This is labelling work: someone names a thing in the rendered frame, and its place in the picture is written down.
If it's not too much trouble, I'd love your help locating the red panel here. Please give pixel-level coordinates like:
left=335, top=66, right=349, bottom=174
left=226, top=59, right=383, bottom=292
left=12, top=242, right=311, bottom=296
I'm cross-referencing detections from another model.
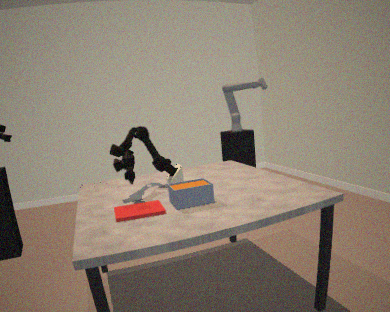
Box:
left=114, top=200, right=167, bottom=222

